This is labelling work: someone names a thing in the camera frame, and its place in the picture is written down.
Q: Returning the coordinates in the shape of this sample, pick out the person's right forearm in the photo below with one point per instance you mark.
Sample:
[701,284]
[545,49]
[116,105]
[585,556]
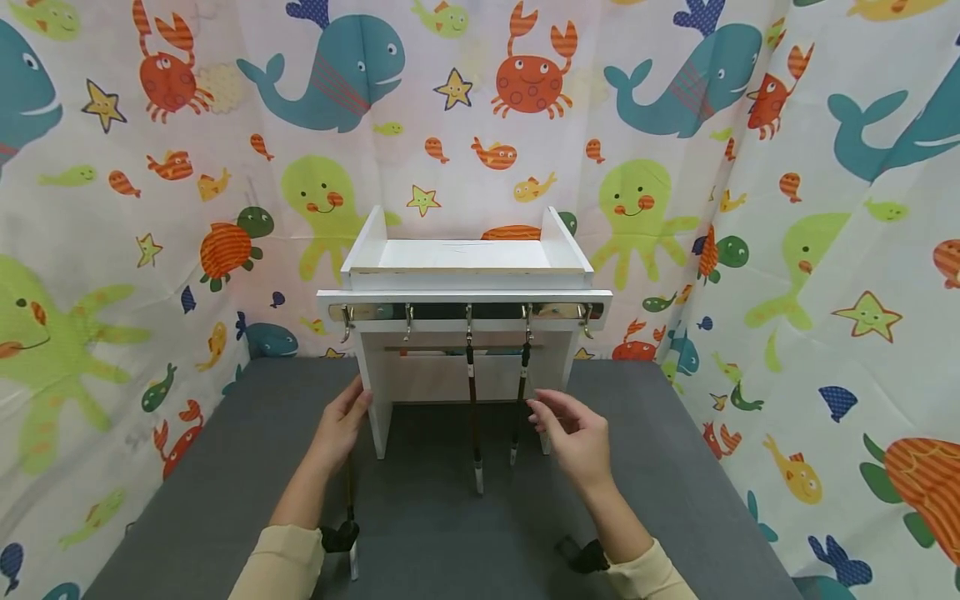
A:
[630,542]

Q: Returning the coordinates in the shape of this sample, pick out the person's left fingers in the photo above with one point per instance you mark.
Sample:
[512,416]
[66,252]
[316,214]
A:
[351,389]

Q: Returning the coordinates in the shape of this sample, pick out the person's left forearm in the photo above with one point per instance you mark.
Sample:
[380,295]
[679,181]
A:
[289,542]

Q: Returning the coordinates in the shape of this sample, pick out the person's right hand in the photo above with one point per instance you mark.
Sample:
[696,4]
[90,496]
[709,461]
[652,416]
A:
[577,442]

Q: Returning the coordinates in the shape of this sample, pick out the person's left hand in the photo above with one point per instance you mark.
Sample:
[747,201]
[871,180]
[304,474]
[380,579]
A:
[337,433]

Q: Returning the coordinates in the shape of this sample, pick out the brown calligraphy brush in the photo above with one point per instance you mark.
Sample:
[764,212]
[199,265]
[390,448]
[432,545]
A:
[350,500]

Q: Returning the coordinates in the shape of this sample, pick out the short dark calligraphy brush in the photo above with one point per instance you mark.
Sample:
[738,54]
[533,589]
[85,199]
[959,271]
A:
[520,400]

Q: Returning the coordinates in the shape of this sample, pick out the person's right fingers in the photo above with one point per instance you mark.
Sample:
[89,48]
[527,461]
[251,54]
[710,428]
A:
[551,403]

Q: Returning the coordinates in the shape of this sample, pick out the person's left thumb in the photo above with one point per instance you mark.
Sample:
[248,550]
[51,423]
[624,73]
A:
[361,408]

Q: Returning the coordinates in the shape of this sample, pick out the person's right thumb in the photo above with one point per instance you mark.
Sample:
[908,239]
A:
[544,433]

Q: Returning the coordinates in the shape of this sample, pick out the white wooden hook rack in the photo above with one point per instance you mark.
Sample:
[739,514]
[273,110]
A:
[465,267]

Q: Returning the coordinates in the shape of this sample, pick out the long dark calligraphy brush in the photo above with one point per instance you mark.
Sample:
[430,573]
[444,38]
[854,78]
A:
[473,408]

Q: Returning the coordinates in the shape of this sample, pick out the metal hook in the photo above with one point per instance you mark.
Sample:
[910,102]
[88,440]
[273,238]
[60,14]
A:
[469,320]
[346,323]
[586,322]
[409,322]
[527,320]

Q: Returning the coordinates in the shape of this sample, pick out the metal hook rail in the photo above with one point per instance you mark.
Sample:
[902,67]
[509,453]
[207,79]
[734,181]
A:
[435,311]

